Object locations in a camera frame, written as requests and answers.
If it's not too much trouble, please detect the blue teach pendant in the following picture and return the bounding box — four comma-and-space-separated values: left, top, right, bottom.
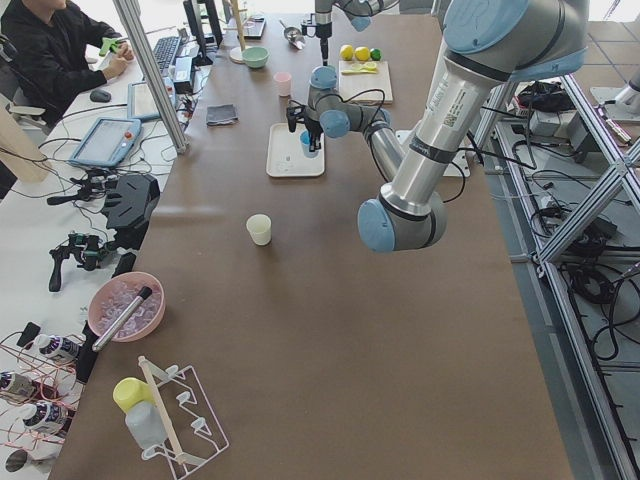
68, 118, 142, 168
127, 82, 160, 122

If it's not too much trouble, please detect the whole lemon outer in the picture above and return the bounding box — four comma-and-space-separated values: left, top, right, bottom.
339, 44, 354, 61

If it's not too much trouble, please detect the metal ice scoop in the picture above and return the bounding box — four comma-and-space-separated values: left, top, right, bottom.
279, 19, 306, 50

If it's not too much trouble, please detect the clear cup on rack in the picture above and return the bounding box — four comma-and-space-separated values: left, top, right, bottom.
125, 401, 168, 450

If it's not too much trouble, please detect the green lime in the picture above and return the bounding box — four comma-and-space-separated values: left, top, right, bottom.
369, 48, 382, 62

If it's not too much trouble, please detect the whole lemon middle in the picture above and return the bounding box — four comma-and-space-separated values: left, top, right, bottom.
354, 46, 371, 62

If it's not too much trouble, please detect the computer mouse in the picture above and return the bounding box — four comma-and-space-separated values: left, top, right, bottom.
89, 89, 111, 103

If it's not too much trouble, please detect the seated person in black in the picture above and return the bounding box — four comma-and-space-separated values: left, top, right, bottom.
1, 0, 134, 126

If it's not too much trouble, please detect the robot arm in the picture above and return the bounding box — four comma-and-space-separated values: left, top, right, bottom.
286, 0, 589, 252
301, 0, 398, 66

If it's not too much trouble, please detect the whole lemon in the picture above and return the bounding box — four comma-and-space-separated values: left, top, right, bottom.
354, 46, 371, 62
339, 44, 354, 61

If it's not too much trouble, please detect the white wire cup rack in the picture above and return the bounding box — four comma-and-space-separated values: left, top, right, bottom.
138, 356, 231, 479

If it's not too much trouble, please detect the metal muddler in bowl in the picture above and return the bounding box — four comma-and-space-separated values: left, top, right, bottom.
92, 286, 153, 352

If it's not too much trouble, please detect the cream rabbit tray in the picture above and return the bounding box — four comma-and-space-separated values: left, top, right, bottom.
266, 123, 325, 178

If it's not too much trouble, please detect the yellow plastic knife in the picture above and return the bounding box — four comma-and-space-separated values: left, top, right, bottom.
340, 69, 379, 75

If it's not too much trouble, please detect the green bowl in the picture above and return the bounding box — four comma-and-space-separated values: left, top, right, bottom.
242, 46, 269, 69

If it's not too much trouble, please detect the pink ice bowl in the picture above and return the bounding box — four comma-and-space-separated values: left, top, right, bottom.
88, 271, 166, 343

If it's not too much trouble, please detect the yellow cup on rack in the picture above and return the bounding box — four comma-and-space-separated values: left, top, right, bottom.
112, 377, 154, 413

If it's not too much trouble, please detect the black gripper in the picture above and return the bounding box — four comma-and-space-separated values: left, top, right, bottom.
285, 99, 323, 152
301, 13, 332, 66

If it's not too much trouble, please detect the pink cup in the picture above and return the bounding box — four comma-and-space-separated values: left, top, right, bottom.
273, 72, 292, 97

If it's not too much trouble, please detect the cream white cup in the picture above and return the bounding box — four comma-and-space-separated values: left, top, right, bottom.
245, 213, 272, 246

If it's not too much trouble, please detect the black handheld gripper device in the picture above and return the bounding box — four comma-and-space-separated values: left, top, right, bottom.
48, 232, 117, 292

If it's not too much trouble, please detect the wooden cutting board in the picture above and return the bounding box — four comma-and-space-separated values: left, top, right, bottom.
338, 60, 394, 104

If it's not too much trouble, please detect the grey folded cloth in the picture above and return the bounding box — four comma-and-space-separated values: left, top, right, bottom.
206, 104, 238, 126

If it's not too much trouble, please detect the black keyboard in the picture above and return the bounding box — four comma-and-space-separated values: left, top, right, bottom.
153, 36, 181, 71

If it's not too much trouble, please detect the light blue cup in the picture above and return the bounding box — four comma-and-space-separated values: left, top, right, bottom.
299, 130, 318, 158

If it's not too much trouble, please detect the wooden cup stand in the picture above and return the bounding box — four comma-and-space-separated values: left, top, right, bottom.
222, 0, 246, 64

